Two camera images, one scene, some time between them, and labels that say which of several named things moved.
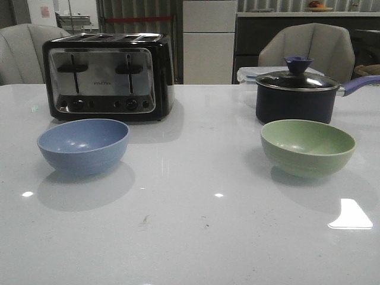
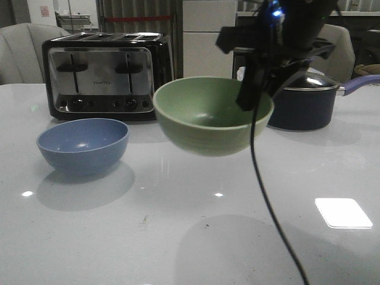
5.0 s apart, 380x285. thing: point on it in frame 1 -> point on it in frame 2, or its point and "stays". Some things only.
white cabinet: [209, 28] stays
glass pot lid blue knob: [297, 79] stays
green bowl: [304, 149] -> [199, 115]
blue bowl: [84, 146] stays
